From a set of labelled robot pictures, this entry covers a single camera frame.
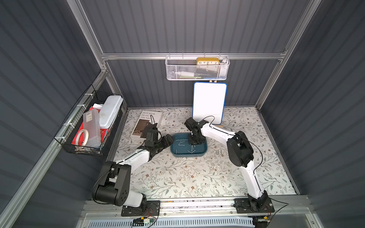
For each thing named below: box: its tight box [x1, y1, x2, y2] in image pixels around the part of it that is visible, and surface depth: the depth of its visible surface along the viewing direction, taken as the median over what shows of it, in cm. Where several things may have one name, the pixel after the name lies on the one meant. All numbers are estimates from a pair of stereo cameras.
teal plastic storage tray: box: [170, 133, 208, 158], surface depth 97 cm
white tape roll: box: [75, 128, 89, 147], surface depth 65 cm
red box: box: [100, 127, 111, 144], surface depth 71 cm
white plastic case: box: [98, 95, 124, 129], surface depth 75 cm
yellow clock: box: [196, 57, 221, 66], surface depth 90 cm
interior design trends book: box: [130, 110, 163, 138], surface depth 111 cm
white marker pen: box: [174, 71, 195, 77], surface depth 93 cm
